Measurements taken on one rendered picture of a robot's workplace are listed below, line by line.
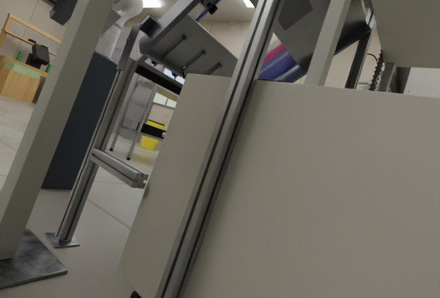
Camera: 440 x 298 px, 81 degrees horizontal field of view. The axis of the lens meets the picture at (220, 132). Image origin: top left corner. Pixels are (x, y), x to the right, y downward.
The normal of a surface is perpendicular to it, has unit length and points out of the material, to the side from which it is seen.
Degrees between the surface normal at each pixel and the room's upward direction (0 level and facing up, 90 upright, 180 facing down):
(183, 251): 90
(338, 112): 90
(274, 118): 90
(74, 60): 90
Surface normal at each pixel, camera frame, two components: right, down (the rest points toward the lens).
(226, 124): -0.59, -0.26
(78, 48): 0.81, 0.25
